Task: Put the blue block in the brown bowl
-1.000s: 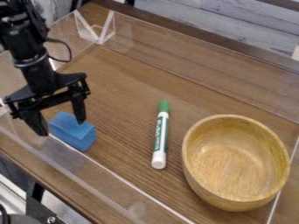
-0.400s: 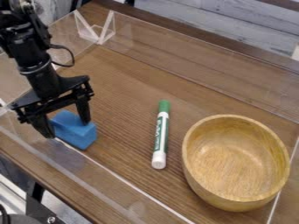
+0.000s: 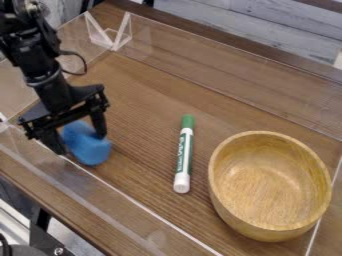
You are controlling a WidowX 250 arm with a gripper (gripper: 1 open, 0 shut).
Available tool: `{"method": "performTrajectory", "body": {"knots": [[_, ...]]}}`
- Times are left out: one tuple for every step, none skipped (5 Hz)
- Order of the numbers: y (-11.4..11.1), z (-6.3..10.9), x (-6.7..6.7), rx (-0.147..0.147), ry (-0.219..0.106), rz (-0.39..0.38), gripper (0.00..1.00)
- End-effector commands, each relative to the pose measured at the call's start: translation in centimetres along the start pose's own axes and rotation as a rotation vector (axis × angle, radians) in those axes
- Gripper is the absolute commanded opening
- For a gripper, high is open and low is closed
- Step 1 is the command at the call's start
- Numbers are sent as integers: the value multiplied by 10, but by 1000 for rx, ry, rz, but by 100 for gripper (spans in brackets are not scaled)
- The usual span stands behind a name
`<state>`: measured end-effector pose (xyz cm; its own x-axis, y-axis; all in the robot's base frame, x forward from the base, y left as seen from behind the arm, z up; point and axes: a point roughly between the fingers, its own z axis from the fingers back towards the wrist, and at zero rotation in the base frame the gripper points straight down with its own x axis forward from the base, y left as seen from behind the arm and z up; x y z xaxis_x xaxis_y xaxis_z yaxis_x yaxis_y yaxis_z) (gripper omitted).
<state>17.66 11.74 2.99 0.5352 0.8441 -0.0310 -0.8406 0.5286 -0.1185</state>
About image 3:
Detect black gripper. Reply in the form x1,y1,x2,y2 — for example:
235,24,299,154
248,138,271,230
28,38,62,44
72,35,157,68
17,84,109,155

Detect blue block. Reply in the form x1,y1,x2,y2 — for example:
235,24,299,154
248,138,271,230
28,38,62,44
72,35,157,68
61,121,110,166

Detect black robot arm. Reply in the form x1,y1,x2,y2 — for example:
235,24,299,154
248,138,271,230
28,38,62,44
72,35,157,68
0,0,109,155

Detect brown wooden bowl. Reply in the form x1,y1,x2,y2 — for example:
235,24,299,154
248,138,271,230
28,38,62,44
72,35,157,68
207,131,332,242

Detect black equipment under table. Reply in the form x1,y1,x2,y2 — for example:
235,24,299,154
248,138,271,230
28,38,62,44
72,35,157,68
0,199,76,256

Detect green white marker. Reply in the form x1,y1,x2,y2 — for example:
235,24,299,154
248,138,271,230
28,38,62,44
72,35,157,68
173,114,195,194

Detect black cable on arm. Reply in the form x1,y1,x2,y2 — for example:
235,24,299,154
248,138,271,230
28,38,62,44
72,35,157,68
57,49,88,76

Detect clear acrylic front wall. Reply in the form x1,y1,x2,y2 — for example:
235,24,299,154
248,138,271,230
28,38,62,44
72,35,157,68
0,119,221,256

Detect clear acrylic corner bracket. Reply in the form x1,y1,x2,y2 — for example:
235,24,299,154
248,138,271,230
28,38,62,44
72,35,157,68
84,12,132,52

